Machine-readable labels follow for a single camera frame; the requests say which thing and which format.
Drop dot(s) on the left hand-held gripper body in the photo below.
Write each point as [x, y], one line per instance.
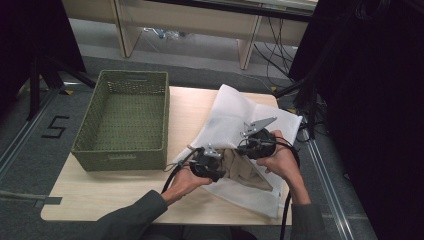
[206, 166]

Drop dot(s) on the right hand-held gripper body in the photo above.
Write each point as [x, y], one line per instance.
[263, 145]

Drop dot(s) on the beige garment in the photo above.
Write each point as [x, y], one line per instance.
[243, 173]

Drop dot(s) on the white mesh laundry bag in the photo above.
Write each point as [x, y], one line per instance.
[230, 113]

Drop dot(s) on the green woven basket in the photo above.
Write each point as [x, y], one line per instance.
[130, 126]

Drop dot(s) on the person's right hand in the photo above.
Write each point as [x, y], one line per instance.
[283, 160]

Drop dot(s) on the person's left hand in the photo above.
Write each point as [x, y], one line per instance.
[185, 185]

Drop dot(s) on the black metal stand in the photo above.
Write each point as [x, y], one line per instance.
[311, 110]
[34, 90]

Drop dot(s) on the black curtain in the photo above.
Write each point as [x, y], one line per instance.
[30, 30]
[373, 100]

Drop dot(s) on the clear plastic wrap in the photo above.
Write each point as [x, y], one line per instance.
[165, 33]

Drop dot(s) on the grey floor strip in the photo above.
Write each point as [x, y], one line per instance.
[30, 197]

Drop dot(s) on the metal floor rail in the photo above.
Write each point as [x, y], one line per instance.
[325, 180]
[20, 140]

